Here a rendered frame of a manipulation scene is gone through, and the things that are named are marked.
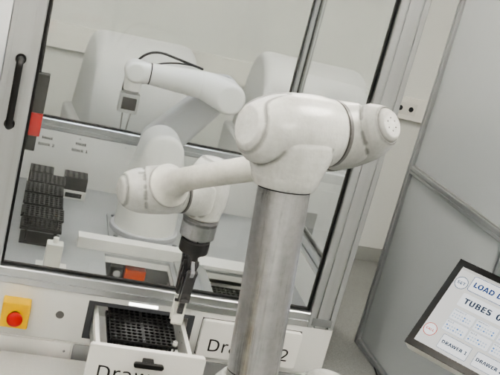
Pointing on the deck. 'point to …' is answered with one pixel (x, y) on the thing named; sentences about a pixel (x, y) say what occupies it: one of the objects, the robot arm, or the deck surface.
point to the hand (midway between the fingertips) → (178, 309)
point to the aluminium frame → (382, 85)
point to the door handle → (14, 91)
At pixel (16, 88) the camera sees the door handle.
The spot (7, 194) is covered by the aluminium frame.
